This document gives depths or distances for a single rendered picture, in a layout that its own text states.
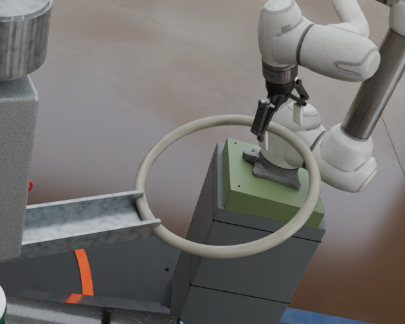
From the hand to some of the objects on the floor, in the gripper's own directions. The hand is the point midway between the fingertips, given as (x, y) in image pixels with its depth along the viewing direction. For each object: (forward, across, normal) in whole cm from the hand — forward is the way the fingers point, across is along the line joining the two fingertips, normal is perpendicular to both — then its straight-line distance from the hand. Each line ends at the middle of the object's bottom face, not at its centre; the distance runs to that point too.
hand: (280, 132), depth 176 cm
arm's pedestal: (+130, +10, -32) cm, 135 cm away
